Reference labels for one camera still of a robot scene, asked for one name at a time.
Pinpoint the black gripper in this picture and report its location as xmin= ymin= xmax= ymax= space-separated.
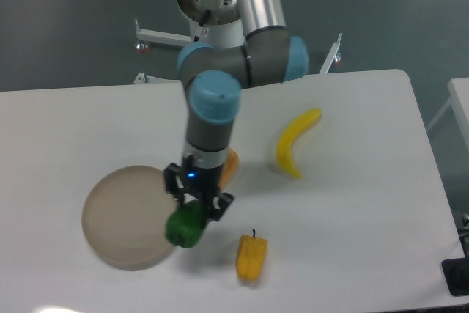
xmin=163 ymin=161 xmax=235 ymax=222

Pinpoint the green bell pepper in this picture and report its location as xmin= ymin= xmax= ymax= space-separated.
xmin=165 ymin=200 xmax=207 ymax=248

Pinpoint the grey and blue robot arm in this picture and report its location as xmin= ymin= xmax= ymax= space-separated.
xmin=164 ymin=0 xmax=309 ymax=223

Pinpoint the yellow bell pepper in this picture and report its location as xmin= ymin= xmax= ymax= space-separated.
xmin=235 ymin=229 xmax=268 ymax=282

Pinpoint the beige round plate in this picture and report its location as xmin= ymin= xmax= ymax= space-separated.
xmin=81 ymin=165 xmax=177 ymax=271

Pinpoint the yellow banana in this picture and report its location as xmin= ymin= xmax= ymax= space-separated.
xmin=276 ymin=108 xmax=322 ymax=180

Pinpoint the black device at right edge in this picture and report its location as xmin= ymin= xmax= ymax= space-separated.
xmin=441 ymin=257 xmax=468 ymax=297

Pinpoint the white side table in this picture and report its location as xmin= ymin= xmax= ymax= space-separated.
xmin=426 ymin=78 xmax=468 ymax=147

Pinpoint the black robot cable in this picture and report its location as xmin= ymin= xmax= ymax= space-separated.
xmin=193 ymin=8 xmax=212 ymax=43

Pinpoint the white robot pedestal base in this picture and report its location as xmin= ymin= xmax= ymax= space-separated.
xmin=134 ymin=9 xmax=342 ymax=84

